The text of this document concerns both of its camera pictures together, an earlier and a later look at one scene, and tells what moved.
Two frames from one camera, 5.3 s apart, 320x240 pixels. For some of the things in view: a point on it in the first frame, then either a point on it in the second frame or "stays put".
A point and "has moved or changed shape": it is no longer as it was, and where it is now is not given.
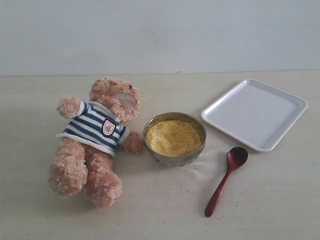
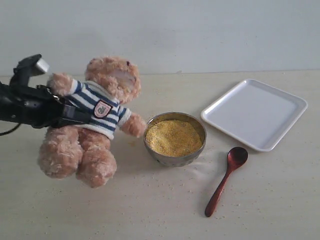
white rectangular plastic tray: (258, 114) stays put
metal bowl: (174, 139) stays put
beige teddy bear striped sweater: (84, 160) has moved or changed shape
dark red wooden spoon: (236, 155) stays put
